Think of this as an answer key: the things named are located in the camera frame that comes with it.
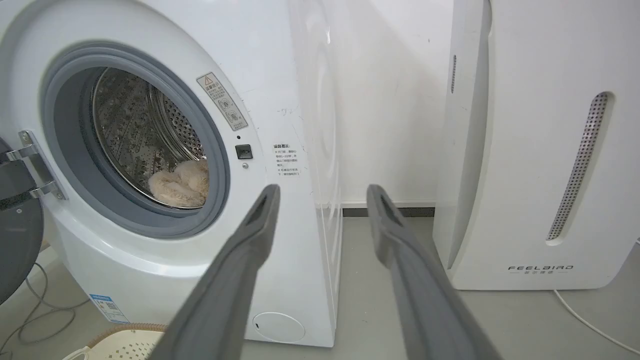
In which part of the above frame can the white air purifier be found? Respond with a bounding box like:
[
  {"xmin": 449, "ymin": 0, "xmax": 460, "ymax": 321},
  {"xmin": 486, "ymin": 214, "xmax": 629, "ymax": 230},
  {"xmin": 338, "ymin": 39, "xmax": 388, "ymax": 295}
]
[{"xmin": 433, "ymin": 0, "xmax": 640, "ymax": 291}]

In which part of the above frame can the beige fluffy cloth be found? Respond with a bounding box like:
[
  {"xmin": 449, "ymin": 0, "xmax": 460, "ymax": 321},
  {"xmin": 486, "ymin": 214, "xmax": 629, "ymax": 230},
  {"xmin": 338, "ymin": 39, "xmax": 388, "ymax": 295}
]
[{"xmin": 148, "ymin": 159, "xmax": 210, "ymax": 209}]

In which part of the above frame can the white front-load washing machine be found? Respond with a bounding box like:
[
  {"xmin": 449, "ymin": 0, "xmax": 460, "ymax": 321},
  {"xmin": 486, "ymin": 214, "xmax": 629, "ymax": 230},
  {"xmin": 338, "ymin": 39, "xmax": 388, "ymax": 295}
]
[{"xmin": 0, "ymin": 0, "xmax": 344, "ymax": 348}]

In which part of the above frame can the cream perforated laundry basket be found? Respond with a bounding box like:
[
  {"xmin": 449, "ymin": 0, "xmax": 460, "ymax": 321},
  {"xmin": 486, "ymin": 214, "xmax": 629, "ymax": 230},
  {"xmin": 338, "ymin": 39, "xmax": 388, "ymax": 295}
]
[{"xmin": 62, "ymin": 323, "xmax": 168, "ymax": 360}]

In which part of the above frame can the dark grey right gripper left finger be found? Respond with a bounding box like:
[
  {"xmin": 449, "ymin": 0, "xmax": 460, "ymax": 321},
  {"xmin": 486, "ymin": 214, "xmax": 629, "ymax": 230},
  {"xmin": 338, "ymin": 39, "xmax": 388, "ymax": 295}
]
[{"xmin": 148, "ymin": 184, "xmax": 281, "ymax": 360}]

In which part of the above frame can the grey floor cable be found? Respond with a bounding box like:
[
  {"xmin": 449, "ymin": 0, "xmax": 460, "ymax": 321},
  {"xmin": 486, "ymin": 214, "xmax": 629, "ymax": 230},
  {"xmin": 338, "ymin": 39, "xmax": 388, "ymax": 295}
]
[{"xmin": 0, "ymin": 261, "xmax": 91, "ymax": 353}]

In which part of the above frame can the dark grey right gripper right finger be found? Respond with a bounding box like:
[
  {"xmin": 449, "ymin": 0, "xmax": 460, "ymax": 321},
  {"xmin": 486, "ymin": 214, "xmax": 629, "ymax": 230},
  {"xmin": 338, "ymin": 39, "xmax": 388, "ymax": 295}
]
[{"xmin": 366, "ymin": 184, "xmax": 502, "ymax": 360}]

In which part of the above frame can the dark washing machine door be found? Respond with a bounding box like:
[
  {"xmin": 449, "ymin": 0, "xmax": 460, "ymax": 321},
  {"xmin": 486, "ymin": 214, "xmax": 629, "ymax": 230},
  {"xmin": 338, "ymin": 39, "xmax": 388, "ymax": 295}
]
[{"xmin": 0, "ymin": 131, "xmax": 67, "ymax": 306}]

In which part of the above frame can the white power cable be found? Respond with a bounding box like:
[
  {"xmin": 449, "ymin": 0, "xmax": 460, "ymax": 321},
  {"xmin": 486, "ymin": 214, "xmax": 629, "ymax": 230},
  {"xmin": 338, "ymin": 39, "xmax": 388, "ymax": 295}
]
[{"xmin": 553, "ymin": 239, "xmax": 640, "ymax": 355}]

